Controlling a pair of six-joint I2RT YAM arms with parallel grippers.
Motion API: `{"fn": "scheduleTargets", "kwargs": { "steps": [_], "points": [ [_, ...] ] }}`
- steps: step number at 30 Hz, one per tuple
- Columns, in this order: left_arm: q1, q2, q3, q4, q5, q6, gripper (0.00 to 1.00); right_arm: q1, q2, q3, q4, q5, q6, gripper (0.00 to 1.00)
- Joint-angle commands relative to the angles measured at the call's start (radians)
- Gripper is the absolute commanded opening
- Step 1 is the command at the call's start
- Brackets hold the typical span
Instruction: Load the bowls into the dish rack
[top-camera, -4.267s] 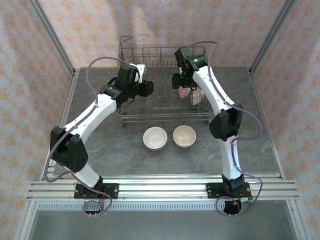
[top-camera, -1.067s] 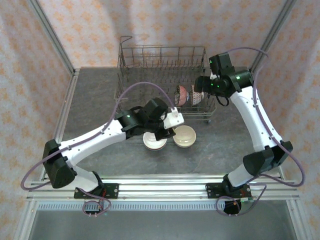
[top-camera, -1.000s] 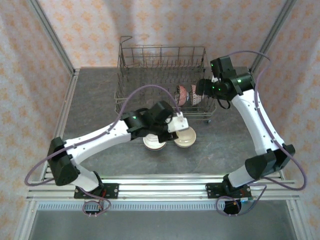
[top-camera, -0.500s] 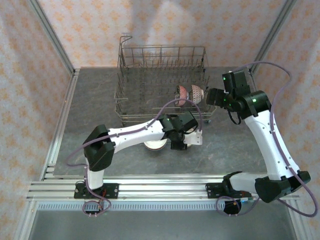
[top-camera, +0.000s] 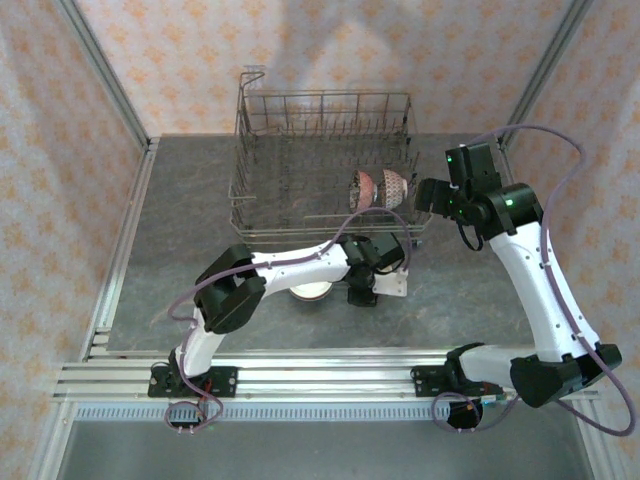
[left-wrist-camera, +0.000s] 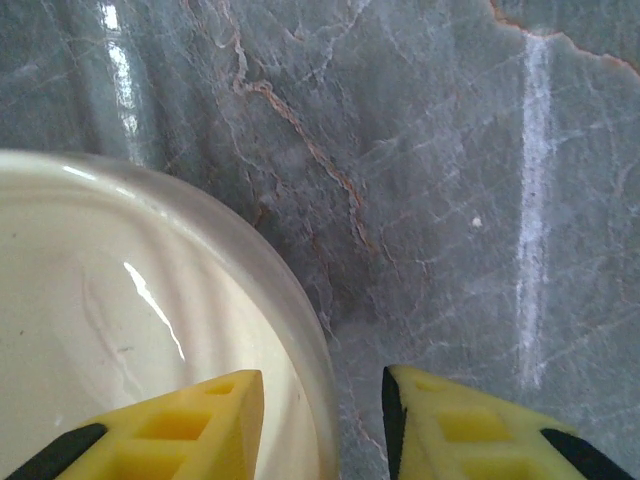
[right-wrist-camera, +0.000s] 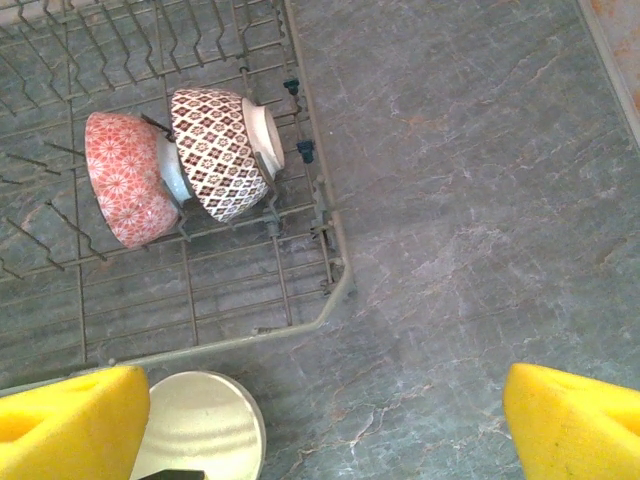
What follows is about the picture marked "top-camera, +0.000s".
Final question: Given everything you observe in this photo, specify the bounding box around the lattice pattern bowl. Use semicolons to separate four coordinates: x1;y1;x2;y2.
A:
377;167;409;211

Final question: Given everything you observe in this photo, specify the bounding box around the grey metal panel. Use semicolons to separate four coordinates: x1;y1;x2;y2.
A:
52;418;599;480

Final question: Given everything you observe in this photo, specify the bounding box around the aluminium table side rail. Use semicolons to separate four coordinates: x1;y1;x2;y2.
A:
496;133;519;184
79;135;162;362

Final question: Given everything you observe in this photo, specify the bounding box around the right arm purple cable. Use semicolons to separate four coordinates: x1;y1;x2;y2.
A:
430;124;636;437

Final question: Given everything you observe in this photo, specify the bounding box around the aluminium cross rail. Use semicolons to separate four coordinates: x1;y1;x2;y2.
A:
52;349;600;404

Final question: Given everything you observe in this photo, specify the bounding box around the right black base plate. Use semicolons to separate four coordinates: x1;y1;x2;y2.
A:
410;364;503;399

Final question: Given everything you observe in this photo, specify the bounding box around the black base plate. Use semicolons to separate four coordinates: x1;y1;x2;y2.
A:
147;365;239;400
410;364;503;399

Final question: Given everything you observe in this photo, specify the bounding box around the metal wire dish rack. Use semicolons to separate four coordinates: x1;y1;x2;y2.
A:
227;71;434;251

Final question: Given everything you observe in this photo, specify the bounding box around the grey slotted cable duct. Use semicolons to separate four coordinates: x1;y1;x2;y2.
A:
74;402;584;423

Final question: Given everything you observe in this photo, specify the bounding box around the aluminium frame post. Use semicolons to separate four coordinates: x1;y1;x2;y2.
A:
499;0;596;151
54;0;154;149

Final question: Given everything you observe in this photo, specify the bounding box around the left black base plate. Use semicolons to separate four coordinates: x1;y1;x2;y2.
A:
147;365;239;400

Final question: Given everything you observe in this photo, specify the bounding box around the aluminium lower frame bar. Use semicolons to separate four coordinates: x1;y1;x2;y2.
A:
27;402;76;480
574;399;624;480

